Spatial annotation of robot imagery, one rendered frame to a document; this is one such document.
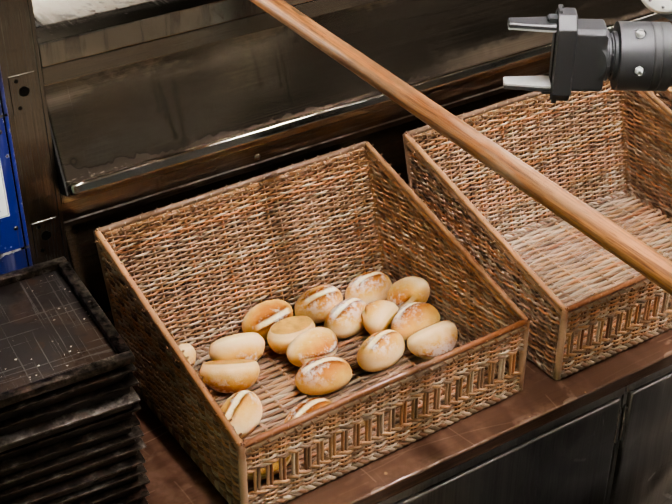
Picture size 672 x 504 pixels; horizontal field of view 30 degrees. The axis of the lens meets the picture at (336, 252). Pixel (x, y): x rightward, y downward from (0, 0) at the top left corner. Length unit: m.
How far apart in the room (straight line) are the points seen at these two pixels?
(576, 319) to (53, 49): 0.95
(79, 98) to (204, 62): 0.22
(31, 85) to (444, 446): 0.86
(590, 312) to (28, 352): 0.94
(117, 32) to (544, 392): 0.92
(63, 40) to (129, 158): 0.23
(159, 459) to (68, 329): 0.31
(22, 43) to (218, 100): 0.36
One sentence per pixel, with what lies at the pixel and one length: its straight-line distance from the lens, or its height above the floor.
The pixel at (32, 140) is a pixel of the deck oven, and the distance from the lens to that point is 2.01.
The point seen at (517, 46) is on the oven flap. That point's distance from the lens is 2.46.
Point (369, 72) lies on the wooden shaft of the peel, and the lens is 1.76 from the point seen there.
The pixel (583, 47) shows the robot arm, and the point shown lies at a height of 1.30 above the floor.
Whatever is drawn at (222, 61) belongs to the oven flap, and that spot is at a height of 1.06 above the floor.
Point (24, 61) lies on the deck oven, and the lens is 1.96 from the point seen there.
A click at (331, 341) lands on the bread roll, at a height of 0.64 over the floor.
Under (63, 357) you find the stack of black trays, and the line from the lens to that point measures 1.79.
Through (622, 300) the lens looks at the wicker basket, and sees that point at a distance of 2.21.
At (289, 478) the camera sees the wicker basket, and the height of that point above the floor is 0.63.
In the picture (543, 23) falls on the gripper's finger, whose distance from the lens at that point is 1.63.
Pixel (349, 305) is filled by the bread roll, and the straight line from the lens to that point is 2.23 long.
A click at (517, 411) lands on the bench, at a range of 2.13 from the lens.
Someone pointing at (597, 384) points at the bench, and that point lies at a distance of 2.21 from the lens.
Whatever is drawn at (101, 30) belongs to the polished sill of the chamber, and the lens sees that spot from 1.98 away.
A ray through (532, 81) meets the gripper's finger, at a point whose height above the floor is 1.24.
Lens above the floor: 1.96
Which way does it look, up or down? 34 degrees down
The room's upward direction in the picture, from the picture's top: straight up
